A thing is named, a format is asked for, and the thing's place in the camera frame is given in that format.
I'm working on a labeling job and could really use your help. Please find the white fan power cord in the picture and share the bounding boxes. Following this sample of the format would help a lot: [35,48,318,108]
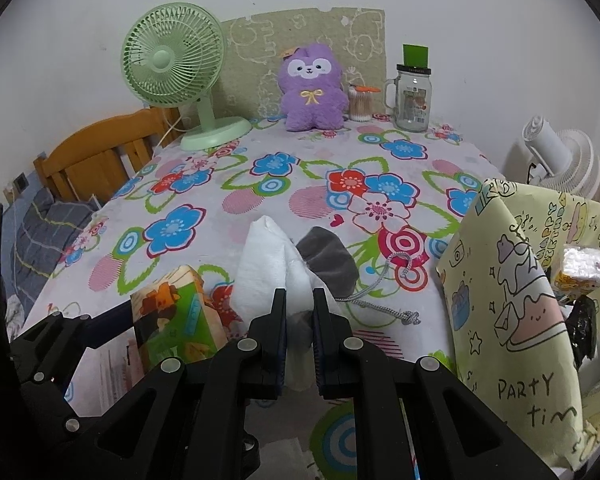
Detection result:
[151,106,188,154]

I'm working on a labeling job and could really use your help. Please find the purple plush toy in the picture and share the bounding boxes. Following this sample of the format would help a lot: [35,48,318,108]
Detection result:
[277,44,349,132]

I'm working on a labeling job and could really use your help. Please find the grey drawstring pouch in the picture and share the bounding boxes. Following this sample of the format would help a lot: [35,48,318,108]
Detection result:
[296,226,422,325]

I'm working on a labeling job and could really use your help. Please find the yellow cartoon snack pack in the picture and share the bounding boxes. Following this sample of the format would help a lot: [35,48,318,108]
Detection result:
[552,244,600,298]

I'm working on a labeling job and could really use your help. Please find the white floor fan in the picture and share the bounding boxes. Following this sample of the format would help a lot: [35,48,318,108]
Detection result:
[522,116,600,198]

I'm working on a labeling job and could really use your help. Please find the toothpick jar orange lid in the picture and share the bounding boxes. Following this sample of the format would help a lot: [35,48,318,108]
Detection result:
[348,84,380,122]

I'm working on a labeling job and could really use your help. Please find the yellow cartoon fabric storage box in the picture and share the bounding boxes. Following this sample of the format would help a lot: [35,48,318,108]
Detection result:
[437,179,600,470]

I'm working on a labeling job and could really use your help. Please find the green desk fan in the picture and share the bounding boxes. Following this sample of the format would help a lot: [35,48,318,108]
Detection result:
[121,2,251,152]

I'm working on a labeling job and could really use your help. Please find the grey plaid pillow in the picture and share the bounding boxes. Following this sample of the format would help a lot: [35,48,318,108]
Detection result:
[1,188,100,313]

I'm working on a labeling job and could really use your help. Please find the black plastic bag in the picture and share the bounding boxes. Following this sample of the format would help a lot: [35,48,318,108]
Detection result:
[566,295,597,370]

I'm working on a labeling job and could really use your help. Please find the green tissue pack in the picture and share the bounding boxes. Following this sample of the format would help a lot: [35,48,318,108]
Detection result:
[131,266,228,372]

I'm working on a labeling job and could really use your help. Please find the glass jar with green lid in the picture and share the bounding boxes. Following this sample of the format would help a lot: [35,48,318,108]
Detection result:
[384,44,432,133]

